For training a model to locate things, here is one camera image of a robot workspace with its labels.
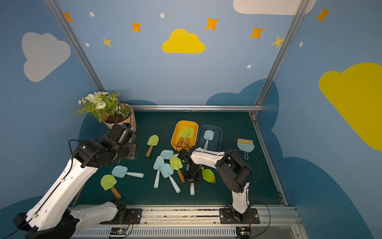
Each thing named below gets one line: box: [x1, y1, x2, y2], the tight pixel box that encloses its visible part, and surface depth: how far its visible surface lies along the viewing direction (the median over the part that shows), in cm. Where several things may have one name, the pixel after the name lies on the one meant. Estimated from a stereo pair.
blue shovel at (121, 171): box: [111, 165, 145, 179], surface depth 90 cm
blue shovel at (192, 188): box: [190, 182, 195, 196], surface depth 83 cm
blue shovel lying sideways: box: [160, 149, 180, 160], surface depth 100 cm
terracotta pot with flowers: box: [74, 90, 137, 132], surface depth 87 cm
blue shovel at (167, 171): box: [159, 163, 182, 194], surface depth 92 cm
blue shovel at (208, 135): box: [203, 129, 215, 151], surface depth 110 cm
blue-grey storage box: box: [195, 123, 223, 152], surface depth 107 cm
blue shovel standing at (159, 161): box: [153, 155, 165, 189], surface depth 93 cm
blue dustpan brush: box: [236, 138, 256, 160], surface depth 106 cm
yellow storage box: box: [170, 119, 199, 151], surface depth 109 cm
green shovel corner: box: [100, 174, 122, 200], surface depth 84 cm
